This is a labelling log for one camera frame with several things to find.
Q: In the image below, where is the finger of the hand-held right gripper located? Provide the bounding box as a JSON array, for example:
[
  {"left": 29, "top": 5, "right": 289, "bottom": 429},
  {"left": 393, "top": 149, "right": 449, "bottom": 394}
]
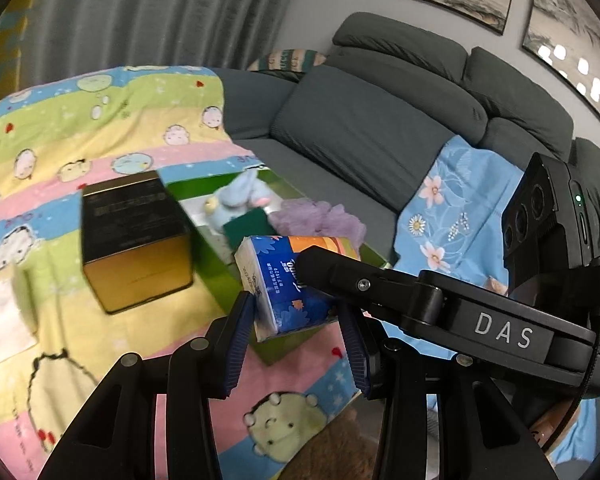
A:
[{"left": 299, "top": 246, "right": 554, "bottom": 367}]

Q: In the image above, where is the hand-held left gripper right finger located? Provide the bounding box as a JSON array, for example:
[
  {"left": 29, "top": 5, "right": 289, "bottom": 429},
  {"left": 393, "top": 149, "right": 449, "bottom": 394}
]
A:
[{"left": 336, "top": 302, "right": 556, "bottom": 480}]

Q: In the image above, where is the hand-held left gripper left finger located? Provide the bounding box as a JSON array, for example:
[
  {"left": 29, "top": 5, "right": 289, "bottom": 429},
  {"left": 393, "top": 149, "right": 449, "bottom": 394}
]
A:
[{"left": 37, "top": 290, "right": 256, "bottom": 480}]

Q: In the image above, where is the blue and orange tissue pack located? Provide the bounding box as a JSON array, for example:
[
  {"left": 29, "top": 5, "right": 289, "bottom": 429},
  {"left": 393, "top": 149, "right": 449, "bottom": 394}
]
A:
[{"left": 234, "top": 234, "right": 361, "bottom": 343}]

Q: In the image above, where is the green cardboard box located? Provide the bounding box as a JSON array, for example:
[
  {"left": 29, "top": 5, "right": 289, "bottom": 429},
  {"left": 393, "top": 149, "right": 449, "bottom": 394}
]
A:
[{"left": 162, "top": 167, "right": 388, "bottom": 366}]

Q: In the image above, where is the green and yellow sponge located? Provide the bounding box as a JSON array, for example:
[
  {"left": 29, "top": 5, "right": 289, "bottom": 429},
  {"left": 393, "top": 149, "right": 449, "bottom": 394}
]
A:
[{"left": 225, "top": 212, "right": 271, "bottom": 243}]

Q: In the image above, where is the blue plush toy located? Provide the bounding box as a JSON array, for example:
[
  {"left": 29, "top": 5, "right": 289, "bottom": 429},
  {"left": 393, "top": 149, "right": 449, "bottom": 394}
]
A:
[{"left": 202, "top": 169, "right": 271, "bottom": 226}]

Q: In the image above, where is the person's right hand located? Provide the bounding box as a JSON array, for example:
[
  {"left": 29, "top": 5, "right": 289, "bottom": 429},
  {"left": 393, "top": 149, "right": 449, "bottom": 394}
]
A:
[{"left": 530, "top": 402, "right": 577, "bottom": 452}]

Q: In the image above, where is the brown fuzzy object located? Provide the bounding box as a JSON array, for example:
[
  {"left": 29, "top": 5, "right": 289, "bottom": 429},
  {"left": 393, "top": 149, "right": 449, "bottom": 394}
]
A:
[{"left": 280, "top": 407, "right": 396, "bottom": 480}]

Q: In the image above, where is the blue floral blanket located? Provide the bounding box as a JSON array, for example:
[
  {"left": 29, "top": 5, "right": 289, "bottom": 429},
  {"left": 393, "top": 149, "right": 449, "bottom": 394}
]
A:
[{"left": 375, "top": 135, "right": 600, "bottom": 466}]

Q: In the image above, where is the gold tin box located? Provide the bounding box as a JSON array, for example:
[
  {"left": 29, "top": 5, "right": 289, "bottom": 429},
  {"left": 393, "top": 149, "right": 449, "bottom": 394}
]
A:
[{"left": 80, "top": 170, "right": 195, "bottom": 315}]

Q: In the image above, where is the dark grey sofa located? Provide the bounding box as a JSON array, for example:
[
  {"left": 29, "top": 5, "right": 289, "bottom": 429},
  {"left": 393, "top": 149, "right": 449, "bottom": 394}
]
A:
[{"left": 215, "top": 12, "right": 600, "bottom": 261}]

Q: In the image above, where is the striped pillow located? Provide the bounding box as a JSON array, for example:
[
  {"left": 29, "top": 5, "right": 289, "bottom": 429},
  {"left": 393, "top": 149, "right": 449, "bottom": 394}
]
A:
[{"left": 247, "top": 49, "right": 328, "bottom": 73}]

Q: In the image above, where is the cartoon printed blanket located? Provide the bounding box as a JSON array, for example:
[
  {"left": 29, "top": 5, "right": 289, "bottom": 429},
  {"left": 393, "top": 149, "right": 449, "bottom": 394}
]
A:
[{"left": 0, "top": 62, "right": 396, "bottom": 480}]

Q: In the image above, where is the grey curtain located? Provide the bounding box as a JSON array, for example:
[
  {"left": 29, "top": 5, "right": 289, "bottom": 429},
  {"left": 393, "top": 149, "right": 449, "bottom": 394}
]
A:
[{"left": 10, "top": 0, "right": 321, "bottom": 86}]

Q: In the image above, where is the gold patterned curtain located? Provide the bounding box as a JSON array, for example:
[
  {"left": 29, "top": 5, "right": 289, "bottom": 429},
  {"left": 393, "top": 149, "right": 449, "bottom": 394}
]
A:
[{"left": 0, "top": 0, "right": 46, "bottom": 106}]

